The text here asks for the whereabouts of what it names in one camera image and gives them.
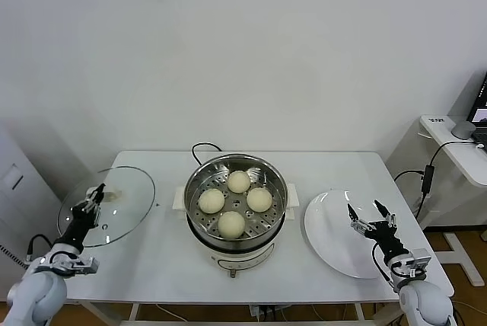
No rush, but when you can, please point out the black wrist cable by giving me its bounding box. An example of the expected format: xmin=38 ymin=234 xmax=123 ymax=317
xmin=25 ymin=234 xmax=55 ymax=266
xmin=371 ymin=244 xmax=400 ymax=289

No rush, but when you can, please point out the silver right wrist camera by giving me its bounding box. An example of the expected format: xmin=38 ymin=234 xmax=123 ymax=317
xmin=399 ymin=248 xmax=433 ymax=280

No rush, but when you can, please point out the white round plate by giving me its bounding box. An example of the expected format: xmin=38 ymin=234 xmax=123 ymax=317
xmin=303 ymin=190 xmax=403 ymax=280

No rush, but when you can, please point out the round glass lid cream handle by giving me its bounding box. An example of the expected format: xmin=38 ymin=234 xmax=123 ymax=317
xmin=56 ymin=165 xmax=156 ymax=248

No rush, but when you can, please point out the grey cabinet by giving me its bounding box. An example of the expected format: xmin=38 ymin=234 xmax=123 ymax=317
xmin=0 ymin=120 xmax=83 ymax=302

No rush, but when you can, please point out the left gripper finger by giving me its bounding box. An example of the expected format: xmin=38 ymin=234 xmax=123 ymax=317
xmin=78 ymin=187 xmax=98 ymax=213
xmin=93 ymin=184 xmax=107 ymax=213

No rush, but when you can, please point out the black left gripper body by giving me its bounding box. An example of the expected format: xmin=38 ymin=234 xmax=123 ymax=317
xmin=56 ymin=206 xmax=100 ymax=253

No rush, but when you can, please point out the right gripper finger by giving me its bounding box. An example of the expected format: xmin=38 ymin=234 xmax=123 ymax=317
xmin=345 ymin=203 xmax=373 ymax=234
xmin=373 ymin=199 xmax=399 ymax=228

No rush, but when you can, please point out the white table frame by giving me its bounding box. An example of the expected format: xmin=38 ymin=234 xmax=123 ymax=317
xmin=85 ymin=300 xmax=419 ymax=326

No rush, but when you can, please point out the white steamed baozi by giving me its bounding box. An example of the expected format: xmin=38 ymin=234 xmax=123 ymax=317
xmin=246 ymin=187 xmax=274 ymax=213
xmin=227 ymin=170 xmax=252 ymax=193
xmin=217 ymin=210 xmax=246 ymax=239
xmin=198 ymin=188 xmax=226 ymax=215

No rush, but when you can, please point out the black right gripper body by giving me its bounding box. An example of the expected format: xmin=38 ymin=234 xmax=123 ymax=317
xmin=367 ymin=220 xmax=412 ymax=264

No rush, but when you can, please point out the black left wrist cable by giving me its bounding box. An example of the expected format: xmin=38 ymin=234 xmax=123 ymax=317
xmin=25 ymin=234 xmax=55 ymax=266

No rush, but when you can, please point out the black cooker power cord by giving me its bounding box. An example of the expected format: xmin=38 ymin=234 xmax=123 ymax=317
xmin=191 ymin=142 xmax=224 ymax=167

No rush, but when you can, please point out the cream electric cooker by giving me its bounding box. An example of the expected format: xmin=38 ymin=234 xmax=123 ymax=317
xmin=173 ymin=183 xmax=300 ymax=280

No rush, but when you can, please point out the dark laptop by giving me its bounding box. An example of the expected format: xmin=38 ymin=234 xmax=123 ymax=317
xmin=466 ymin=70 xmax=487 ymax=143

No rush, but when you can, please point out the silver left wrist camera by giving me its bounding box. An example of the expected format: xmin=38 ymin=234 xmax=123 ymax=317
xmin=56 ymin=255 xmax=100 ymax=276

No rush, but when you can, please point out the perforated steel steamer basket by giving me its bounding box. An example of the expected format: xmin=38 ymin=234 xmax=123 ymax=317
xmin=183 ymin=153 xmax=289 ymax=243

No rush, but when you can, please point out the grey round desk object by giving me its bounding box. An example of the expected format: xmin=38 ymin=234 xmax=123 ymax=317
xmin=451 ymin=120 xmax=476 ymax=139

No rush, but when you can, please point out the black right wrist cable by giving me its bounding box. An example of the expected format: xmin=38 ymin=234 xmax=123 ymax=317
xmin=371 ymin=244 xmax=400 ymax=289

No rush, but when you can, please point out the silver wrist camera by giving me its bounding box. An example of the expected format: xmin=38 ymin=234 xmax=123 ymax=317
xmin=399 ymin=248 xmax=433 ymax=280
xmin=56 ymin=255 xmax=100 ymax=276

